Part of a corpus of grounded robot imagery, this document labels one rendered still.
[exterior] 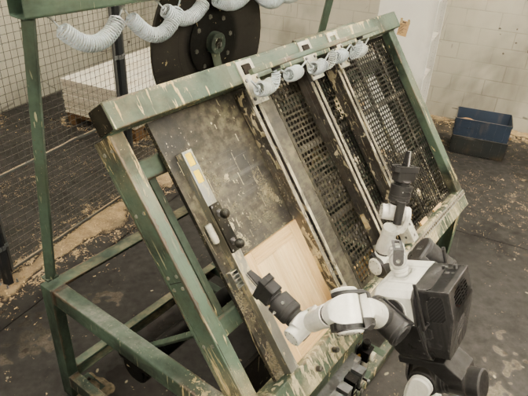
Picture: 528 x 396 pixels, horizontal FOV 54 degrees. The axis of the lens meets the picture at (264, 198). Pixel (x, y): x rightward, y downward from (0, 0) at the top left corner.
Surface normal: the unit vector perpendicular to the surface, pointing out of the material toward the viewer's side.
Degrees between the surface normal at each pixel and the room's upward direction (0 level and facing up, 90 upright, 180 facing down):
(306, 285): 54
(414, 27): 90
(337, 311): 49
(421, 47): 90
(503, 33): 90
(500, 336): 0
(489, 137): 90
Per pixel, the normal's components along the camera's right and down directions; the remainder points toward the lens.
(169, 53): 0.80, 0.34
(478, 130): -0.37, 0.47
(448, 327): -0.60, 0.38
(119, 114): 0.67, -0.23
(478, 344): 0.04, -0.86
